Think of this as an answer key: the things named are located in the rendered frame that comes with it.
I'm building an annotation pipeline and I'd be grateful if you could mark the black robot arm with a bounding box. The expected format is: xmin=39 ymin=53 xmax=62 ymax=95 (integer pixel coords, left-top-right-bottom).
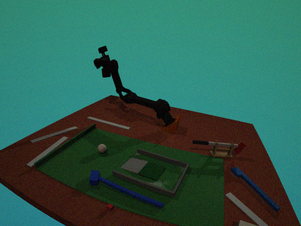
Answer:
xmin=94 ymin=57 xmax=175 ymax=127

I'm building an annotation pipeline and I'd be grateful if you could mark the beige ball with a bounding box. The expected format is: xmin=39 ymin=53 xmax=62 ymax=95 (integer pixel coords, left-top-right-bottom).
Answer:
xmin=98 ymin=144 xmax=106 ymax=153

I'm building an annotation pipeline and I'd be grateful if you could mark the dark green mat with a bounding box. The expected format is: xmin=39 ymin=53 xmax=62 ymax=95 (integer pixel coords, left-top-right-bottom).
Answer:
xmin=37 ymin=128 xmax=224 ymax=226

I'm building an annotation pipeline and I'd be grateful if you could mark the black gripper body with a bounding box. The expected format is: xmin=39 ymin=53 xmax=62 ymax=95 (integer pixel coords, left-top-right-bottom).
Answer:
xmin=98 ymin=46 xmax=110 ymax=61

